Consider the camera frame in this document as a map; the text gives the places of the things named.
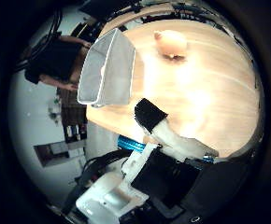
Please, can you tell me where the person in black shirt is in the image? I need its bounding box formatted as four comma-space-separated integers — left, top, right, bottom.
24, 34, 93, 92

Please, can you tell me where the dark wooden shelf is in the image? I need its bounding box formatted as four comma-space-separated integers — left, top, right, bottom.
56, 88, 89, 144

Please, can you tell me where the clear plastic container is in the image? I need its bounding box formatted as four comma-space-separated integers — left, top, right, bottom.
77, 27, 136, 108

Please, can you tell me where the black hanging cable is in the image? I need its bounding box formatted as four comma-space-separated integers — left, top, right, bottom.
15, 8, 64, 73

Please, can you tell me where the black cable bundle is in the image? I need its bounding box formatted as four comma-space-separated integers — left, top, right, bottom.
61, 148, 134, 217

